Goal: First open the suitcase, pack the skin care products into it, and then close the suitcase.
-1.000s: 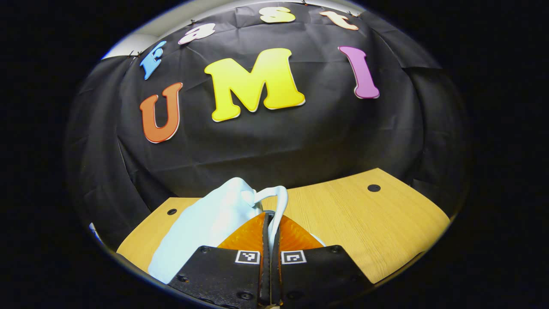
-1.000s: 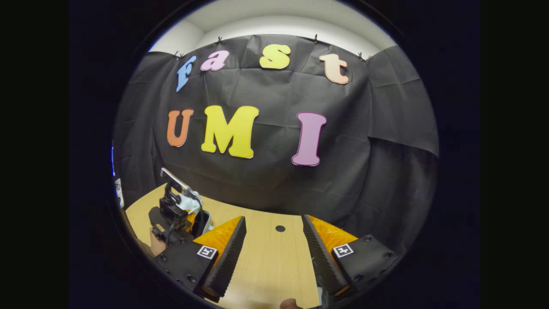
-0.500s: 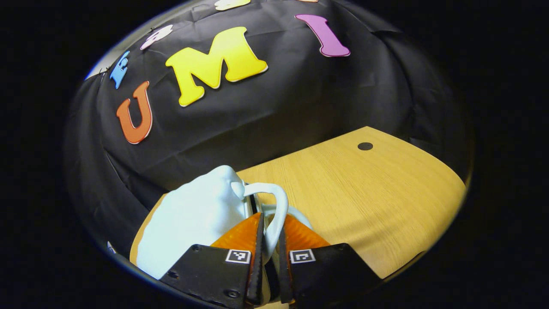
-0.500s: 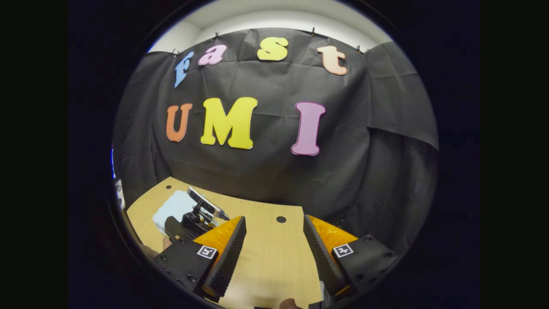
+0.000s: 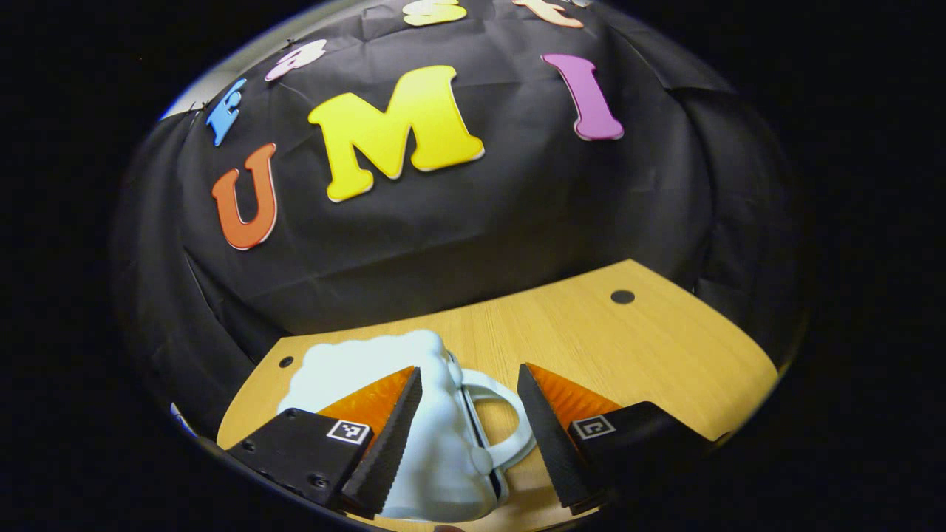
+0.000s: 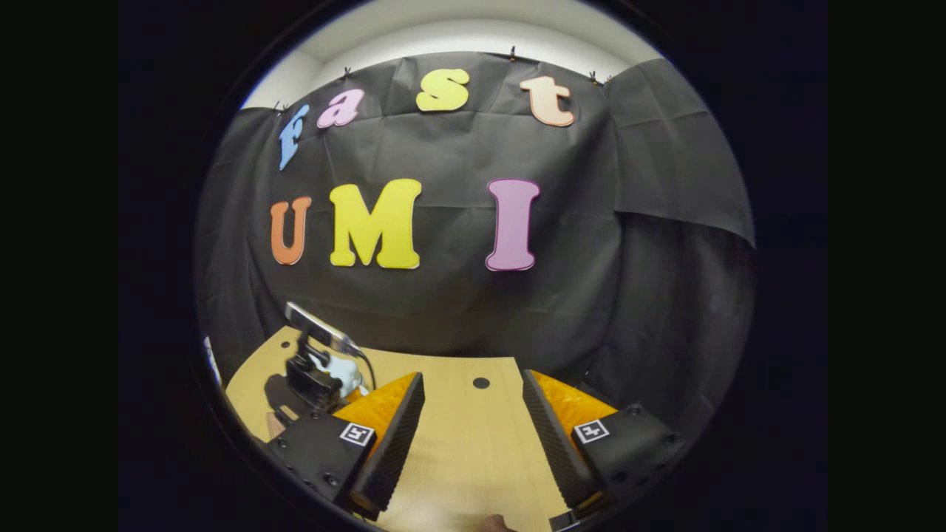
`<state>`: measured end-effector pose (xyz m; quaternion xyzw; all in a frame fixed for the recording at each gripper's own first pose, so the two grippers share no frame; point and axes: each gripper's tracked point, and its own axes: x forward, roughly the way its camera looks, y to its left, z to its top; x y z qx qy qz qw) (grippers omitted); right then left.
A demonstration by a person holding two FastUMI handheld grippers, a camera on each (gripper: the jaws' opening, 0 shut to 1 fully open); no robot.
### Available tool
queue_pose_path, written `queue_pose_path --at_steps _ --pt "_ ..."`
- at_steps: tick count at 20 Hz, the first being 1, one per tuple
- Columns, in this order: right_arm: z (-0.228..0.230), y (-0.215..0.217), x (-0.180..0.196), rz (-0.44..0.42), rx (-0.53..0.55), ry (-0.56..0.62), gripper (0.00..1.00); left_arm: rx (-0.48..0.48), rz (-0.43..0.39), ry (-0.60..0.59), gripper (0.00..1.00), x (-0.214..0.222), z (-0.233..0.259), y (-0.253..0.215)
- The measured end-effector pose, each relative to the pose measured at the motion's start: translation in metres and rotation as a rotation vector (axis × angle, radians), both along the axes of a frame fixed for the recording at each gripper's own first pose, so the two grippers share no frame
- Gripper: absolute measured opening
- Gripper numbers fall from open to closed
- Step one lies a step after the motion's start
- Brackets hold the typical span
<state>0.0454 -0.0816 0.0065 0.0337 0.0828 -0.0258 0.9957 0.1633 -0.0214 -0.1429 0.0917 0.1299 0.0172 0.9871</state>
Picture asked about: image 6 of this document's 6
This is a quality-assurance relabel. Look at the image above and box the black backdrop cloth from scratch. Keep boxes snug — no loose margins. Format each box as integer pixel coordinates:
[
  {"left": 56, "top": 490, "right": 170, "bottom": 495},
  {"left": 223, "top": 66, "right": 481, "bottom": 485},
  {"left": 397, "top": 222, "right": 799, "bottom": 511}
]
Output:
[{"left": 194, "top": 50, "right": 756, "bottom": 444}]

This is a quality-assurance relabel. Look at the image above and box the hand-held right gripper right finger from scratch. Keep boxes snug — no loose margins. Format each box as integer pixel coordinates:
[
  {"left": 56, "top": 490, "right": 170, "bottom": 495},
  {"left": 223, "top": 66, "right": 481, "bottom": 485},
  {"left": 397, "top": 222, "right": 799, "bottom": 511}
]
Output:
[{"left": 522, "top": 369, "right": 687, "bottom": 518}]

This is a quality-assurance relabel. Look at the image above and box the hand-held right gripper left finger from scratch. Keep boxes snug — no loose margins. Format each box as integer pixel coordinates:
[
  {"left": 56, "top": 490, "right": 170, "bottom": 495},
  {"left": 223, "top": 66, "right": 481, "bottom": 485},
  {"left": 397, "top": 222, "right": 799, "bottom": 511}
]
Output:
[{"left": 264, "top": 372, "right": 426, "bottom": 522}]

